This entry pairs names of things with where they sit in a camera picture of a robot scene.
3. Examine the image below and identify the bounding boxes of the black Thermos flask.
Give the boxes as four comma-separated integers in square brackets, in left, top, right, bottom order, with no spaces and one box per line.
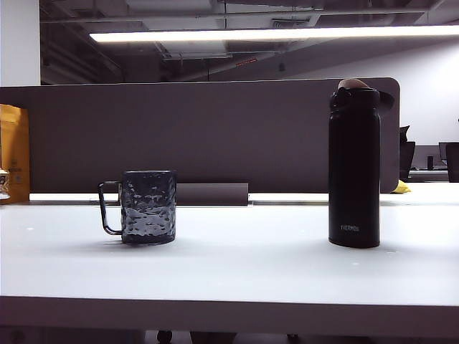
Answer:
[328,77,394,249]

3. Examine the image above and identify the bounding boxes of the dark textured glass mug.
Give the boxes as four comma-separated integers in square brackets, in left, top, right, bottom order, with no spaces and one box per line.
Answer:
[98,170,178,247]

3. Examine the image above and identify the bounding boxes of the long ceiling light strip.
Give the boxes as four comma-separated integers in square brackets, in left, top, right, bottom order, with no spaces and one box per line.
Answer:
[88,24,459,44]

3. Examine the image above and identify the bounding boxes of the black office chair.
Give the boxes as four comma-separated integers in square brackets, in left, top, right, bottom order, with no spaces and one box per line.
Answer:
[399,125,416,183]

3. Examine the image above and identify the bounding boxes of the yellow box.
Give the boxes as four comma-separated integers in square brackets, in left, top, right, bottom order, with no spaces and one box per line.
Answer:
[0,103,31,205]

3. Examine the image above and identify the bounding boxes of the small white jar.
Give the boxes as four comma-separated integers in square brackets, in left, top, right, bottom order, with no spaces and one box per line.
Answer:
[0,171,11,201]

